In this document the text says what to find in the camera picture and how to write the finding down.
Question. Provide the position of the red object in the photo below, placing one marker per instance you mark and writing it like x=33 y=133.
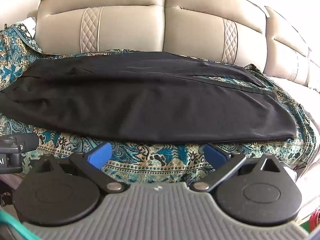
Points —
x=314 y=221

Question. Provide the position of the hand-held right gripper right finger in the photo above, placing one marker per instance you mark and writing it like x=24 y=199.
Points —
x=212 y=153

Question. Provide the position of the black pants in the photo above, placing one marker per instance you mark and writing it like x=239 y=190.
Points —
x=140 y=100

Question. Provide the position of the beige leather sofa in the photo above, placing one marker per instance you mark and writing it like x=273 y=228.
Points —
x=130 y=22

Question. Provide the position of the light blue pillow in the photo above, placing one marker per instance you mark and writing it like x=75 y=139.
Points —
x=30 y=26

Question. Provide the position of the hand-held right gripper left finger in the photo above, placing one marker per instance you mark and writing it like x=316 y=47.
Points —
x=101 y=153

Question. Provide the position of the teal patterned blanket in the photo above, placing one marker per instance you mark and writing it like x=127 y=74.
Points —
x=150 y=162

